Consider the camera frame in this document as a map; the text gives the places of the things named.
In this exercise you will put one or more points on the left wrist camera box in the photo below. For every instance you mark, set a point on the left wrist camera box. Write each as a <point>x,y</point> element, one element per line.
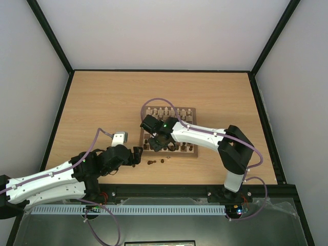
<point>119,138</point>

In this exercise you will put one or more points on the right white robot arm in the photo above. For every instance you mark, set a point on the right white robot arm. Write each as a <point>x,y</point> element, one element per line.
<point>233,147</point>

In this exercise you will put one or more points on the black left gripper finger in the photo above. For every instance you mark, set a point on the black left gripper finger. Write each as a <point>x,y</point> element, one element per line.
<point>139,154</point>
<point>136,156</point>

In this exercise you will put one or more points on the black corner frame post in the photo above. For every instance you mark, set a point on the black corner frame post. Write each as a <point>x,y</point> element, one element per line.
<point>284,19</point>

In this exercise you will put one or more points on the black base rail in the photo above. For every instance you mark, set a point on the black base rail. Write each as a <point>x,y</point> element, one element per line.
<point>114,193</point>

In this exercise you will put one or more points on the white slotted cable duct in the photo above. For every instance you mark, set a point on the white slotted cable duct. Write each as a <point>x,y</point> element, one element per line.
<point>75,209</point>

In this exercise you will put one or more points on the black left frame post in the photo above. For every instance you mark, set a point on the black left frame post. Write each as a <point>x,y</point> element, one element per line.
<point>41,18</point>

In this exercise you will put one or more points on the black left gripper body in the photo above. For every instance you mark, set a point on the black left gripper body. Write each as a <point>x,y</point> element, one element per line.
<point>129,162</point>

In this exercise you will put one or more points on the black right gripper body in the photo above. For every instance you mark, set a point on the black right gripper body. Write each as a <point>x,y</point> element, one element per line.
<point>157,143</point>

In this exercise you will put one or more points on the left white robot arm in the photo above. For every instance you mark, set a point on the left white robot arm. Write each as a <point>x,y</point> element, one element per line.
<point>76,178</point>

